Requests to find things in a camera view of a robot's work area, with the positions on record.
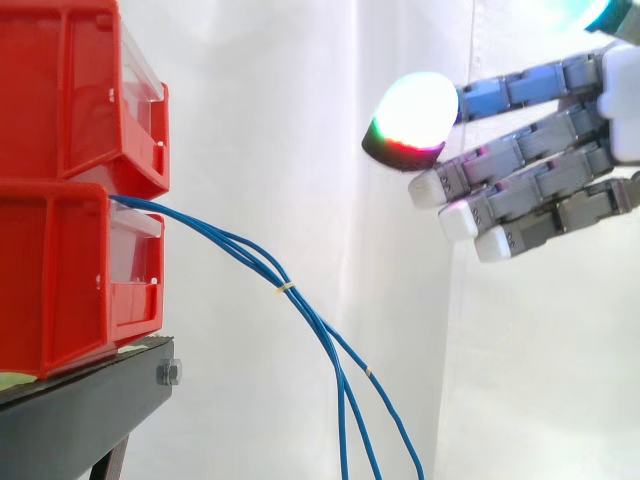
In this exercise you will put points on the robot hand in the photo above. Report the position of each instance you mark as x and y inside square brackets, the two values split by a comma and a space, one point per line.
[550, 175]

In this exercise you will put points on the red bin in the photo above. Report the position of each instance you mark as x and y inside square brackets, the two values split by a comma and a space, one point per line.
[55, 280]
[60, 95]

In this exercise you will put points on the black stand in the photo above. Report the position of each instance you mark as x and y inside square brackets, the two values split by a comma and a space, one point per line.
[85, 400]

